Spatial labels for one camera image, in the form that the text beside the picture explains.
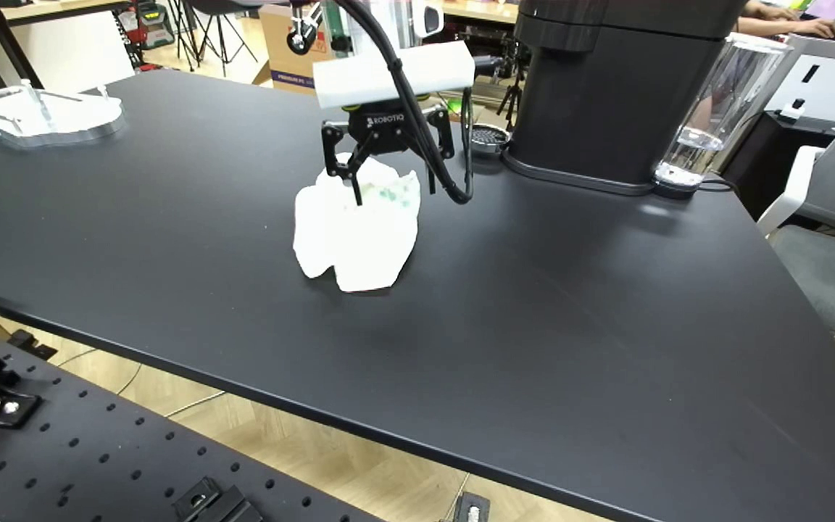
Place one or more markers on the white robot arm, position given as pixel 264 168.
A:
pixel 391 71

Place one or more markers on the white cloth with green print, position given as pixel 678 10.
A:
pixel 360 233

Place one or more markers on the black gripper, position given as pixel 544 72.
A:
pixel 383 126

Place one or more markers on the white chair back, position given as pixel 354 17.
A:
pixel 79 46

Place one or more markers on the cardboard box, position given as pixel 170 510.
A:
pixel 289 46

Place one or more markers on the wooden table with black leg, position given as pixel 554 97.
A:
pixel 22 11

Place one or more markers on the black cabinet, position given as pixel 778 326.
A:
pixel 769 161

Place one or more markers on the white grey office chair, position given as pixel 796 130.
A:
pixel 834 222

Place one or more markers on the large black machine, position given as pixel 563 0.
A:
pixel 609 87

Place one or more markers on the person forearm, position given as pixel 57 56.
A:
pixel 785 22

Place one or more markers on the clear glass cup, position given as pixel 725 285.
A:
pixel 724 104

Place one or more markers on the black tripod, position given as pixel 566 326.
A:
pixel 208 33

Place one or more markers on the black perforated board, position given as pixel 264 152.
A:
pixel 101 436

